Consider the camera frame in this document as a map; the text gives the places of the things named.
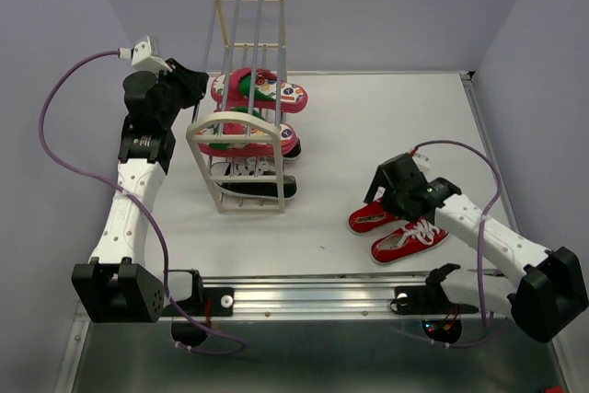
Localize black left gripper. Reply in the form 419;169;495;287
154;58;211;127

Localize red sneaker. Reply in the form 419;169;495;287
347;200;400;234
371;219;448;264

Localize beige chrome shoe shelf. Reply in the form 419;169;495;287
186;0;297;214

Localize black sneaker white laces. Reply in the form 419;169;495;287
215;175;297;201

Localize pink flip-flop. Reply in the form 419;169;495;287
187;108;299;157
226;67;308;113

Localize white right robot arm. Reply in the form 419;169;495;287
364;153;588;343

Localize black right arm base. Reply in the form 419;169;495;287
388;263;488;350

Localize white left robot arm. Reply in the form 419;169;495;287
72;58;208;323

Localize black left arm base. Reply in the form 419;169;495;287
161;270;235;348

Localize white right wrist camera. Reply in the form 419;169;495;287
410;150;432;174

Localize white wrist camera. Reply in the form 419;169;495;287
118;36;171;74
410;150;432;174

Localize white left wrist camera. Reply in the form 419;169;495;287
118;36;171;74

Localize aluminium mounting rail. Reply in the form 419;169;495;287
77;278;563;320

